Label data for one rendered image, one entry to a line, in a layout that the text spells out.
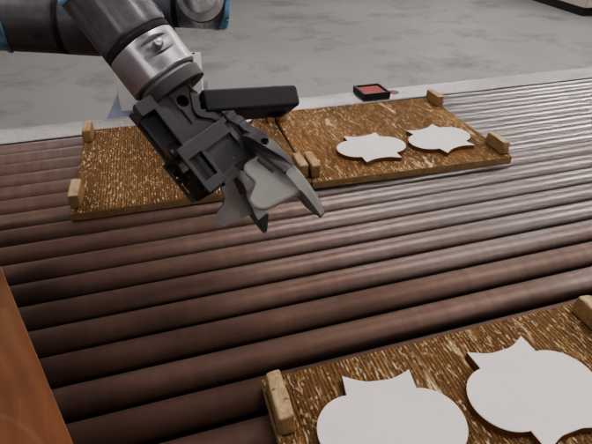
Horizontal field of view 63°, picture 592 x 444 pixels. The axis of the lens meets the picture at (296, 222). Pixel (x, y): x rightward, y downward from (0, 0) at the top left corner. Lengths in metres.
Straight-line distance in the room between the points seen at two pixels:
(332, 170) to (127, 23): 0.51
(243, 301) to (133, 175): 0.39
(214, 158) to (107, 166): 0.52
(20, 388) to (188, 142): 0.25
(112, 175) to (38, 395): 0.57
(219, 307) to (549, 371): 0.39
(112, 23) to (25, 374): 0.32
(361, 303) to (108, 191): 0.49
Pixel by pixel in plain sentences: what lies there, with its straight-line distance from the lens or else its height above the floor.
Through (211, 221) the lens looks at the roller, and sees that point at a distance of 0.82.
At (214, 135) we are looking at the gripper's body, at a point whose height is 1.17.
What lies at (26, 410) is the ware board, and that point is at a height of 1.04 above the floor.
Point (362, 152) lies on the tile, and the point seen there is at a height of 0.95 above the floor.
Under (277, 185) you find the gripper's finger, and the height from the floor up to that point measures 1.13.
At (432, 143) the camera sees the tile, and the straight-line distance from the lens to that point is 1.04.
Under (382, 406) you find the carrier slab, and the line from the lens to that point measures 0.52.
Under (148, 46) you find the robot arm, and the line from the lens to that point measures 0.52.
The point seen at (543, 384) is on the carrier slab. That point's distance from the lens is 0.59.
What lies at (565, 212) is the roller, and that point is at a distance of 0.94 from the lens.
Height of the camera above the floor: 1.37
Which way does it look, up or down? 34 degrees down
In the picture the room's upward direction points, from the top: straight up
